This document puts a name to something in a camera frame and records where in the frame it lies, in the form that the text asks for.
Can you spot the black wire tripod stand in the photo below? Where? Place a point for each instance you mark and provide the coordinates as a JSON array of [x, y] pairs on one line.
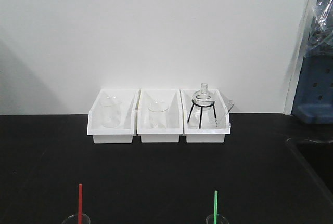
[[201, 110]]

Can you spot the left white storage bin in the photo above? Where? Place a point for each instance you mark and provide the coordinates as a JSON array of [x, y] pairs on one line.
[[125, 132]]

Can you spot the clear bag of pegs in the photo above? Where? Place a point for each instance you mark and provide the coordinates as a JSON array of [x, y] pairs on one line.
[[320, 36]]

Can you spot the black lab sink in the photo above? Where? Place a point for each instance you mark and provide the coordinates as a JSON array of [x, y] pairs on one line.
[[316, 157]]

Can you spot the clear cup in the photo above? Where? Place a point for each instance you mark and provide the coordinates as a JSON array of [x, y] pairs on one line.
[[73, 219], [219, 219]]

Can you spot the middle glass beaker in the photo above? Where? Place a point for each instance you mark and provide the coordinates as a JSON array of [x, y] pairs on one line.
[[157, 114]]

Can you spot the blue pegboard drying rack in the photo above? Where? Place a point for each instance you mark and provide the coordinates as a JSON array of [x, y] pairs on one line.
[[313, 100]]

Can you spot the red plastic spoon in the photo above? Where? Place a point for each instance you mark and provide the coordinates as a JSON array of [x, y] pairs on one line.
[[80, 201]]

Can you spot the left glass beaker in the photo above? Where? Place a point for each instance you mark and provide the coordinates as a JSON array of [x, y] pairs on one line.
[[110, 110]]

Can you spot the right white storage bin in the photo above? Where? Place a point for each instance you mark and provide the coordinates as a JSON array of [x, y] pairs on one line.
[[208, 133]]

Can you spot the white storage bin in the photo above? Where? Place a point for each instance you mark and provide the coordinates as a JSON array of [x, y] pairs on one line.
[[174, 117], [125, 132], [208, 133]]

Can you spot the clear plastic scoop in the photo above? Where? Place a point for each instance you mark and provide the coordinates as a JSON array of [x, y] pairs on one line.
[[221, 120]]

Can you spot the round glass flask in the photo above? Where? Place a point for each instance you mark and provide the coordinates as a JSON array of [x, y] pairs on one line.
[[203, 97]]

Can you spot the left clear cup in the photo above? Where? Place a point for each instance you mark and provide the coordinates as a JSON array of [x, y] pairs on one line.
[[73, 219]]

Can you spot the middle white storage bin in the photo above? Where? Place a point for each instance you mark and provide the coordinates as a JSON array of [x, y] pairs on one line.
[[174, 117]]

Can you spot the glass beaker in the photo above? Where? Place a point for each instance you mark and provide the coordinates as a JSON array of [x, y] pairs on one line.
[[157, 114], [110, 110]]

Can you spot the right clear cup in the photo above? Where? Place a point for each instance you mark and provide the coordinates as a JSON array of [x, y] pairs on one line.
[[219, 219]]

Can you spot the green plastic spoon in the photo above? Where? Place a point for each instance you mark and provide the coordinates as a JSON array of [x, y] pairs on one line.
[[215, 206]]

